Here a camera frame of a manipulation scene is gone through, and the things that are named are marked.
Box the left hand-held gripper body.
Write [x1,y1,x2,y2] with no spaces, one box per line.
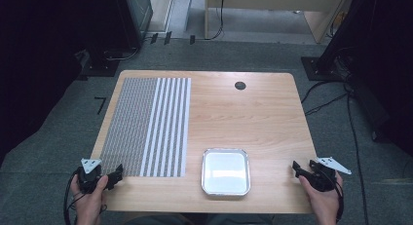
[77,158,113,195]

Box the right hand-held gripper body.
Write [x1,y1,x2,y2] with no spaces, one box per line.
[305,156,353,193]

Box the person's right hand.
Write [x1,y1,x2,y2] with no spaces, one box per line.
[298,171,344,217]

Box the person's left hand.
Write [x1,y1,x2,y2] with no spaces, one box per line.
[70,173,109,217]

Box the grey striped placemat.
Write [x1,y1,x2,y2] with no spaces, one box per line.
[98,77,192,178]

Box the white square metal-rimmed tray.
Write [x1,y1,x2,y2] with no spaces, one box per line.
[201,148,251,197]

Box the black stand base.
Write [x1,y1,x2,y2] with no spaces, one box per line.
[300,56,353,83]

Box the black stand with base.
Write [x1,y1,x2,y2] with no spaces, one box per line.
[76,0,144,82]

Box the dark curtain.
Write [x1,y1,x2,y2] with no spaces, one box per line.
[316,0,413,158]
[0,0,131,168]

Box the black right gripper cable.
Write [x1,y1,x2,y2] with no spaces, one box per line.
[333,178,346,224]

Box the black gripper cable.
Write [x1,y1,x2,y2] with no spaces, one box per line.
[333,178,346,224]
[63,168,83,225]

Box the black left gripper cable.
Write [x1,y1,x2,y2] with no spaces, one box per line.
[63,168,83,225]

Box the long black floor cable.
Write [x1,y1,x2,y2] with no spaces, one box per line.
[345,85,370,225]

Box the black hanging cable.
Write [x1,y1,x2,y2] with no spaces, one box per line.
[206,0,226,42]

